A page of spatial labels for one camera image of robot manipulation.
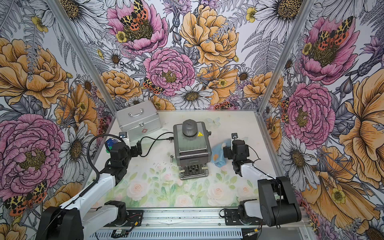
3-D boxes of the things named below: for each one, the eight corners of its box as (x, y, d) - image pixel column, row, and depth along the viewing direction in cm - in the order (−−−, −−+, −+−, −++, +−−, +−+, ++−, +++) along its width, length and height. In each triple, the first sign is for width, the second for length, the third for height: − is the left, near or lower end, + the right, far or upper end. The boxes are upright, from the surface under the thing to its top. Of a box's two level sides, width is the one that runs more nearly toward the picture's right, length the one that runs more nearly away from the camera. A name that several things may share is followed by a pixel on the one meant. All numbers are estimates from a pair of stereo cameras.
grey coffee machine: (176, 180, 88) (169, 153, 64) (178, 150, 101) (173, 118, 77) (207, 180, 88) (212, 153, 64) (206, 150, 101) (209, 118, 77)
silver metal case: (128, 142, 103) (119, 129, 92) (122, 126, 113) (114, 111, 101) (162, 128, 112) (158, 114, 100) (154, 114, 121) (150, 99, 110)
